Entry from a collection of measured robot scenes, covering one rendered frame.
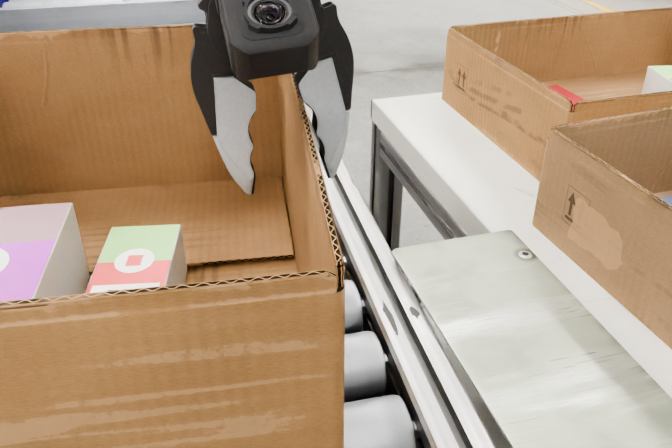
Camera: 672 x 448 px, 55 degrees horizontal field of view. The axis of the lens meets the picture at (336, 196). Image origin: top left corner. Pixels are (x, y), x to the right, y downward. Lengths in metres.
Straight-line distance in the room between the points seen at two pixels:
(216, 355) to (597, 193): 0.36
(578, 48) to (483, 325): 0.58
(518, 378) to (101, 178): 0.44
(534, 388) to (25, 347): 0.32
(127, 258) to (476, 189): 0.36
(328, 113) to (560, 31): 0.59
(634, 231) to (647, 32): 0.57
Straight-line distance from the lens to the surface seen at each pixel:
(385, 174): 0.91
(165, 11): 1.33
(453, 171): 0.71
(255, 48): 0.32
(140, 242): 0.52
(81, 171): 0.69
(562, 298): 0.55
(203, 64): 0.41
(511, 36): 0.93
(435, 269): 0.55
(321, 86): 0.42
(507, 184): 0.70
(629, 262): 0.54
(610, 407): 0.47
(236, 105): 0.42
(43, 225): 0.51
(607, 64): 1.04
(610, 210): 0.54
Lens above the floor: 1.08
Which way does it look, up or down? 30 degrees down
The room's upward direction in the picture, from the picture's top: straight up
